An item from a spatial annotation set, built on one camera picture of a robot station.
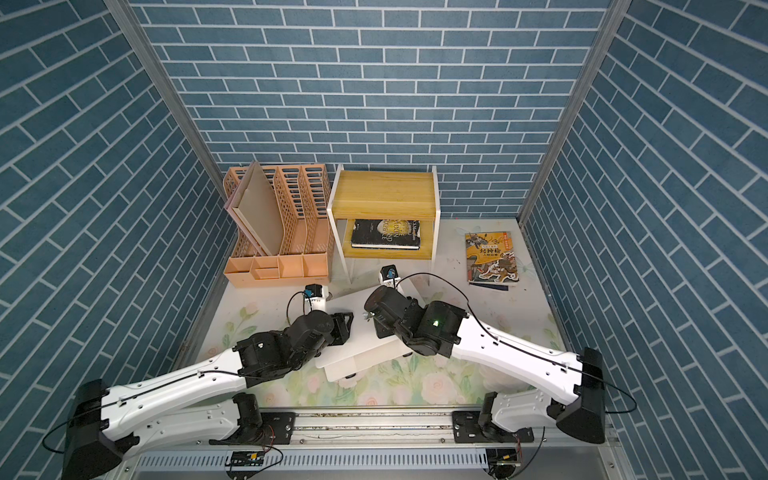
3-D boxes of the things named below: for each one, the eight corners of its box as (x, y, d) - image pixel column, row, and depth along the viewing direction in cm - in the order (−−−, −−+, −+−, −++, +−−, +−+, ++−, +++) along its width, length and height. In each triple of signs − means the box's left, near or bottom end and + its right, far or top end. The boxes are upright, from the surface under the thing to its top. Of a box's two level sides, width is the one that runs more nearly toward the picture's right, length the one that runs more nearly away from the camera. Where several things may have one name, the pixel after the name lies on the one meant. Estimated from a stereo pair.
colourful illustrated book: (468, 282, 103) (470, 278, 101) (460, 235, 118) (461, 231, 116) (522, 282, 104) (525, 278, 102) (507, 235, 118) (509, 231, 116)
